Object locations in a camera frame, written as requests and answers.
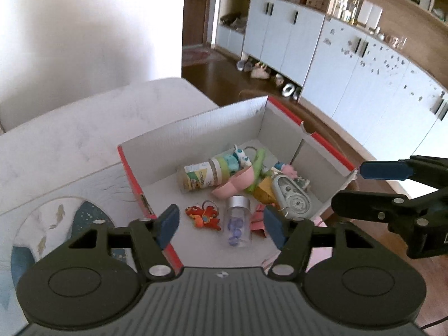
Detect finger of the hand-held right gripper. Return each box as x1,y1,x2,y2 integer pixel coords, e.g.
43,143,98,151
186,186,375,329
331,188,421,224
360,156,448,190

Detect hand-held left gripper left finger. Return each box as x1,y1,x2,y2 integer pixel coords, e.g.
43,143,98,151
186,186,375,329
66,204,181,281

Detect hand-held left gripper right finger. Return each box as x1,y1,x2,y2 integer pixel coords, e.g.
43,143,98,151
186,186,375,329
263,205,382,282

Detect pale green correction tape dispenser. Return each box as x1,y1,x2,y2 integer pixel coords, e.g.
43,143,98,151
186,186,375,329
271,173,312,219

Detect red fish keychain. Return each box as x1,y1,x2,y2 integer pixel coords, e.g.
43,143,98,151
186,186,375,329
185,199,223,232

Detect clear bottle of purple pins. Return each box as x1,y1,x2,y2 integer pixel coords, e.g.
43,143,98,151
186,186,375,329
224,195,253,248

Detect yellow small object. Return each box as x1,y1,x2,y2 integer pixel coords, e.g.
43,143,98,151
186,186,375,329
253,175,277,204

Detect toothpick jar with green lid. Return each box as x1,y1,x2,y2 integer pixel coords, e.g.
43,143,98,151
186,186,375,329
177,156,232,193

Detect pink and blue small toy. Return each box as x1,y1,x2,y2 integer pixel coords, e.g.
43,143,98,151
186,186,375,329
273,161,298,179

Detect pink heart-shaped dish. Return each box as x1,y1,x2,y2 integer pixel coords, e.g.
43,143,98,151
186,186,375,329
212,165,255,198

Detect blue and white toy figure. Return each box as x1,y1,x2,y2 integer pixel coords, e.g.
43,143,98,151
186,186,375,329
224,144,253,176

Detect red cardboard box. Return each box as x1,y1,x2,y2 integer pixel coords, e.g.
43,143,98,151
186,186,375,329
116,95,358,270

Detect dark blue round placemat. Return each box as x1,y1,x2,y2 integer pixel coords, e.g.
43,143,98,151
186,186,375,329
10,196,141,281

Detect glass cups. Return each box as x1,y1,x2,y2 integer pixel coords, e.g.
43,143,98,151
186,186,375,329
376,31,408,48

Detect row of shoes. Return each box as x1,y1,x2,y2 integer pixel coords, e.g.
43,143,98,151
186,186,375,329
236,58,303,102

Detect white square canister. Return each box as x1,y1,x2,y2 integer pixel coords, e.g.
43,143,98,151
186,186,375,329
369,4,384,29
358,0,372,25

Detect group of glass bottles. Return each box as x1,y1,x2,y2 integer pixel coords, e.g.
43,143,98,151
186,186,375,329
336,0,363,25

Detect patterned door rug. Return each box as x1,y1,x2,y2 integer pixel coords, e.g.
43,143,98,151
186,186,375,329
182,47,225,67

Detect pile of dark shoes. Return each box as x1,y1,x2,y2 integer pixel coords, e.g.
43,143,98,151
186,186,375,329
220,13,247,30

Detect dark brown door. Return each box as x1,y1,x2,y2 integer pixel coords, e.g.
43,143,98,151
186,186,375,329
183,0,219,48

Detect large grey wall cabinet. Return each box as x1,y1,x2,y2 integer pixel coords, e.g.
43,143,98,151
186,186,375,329
215,0,448,155

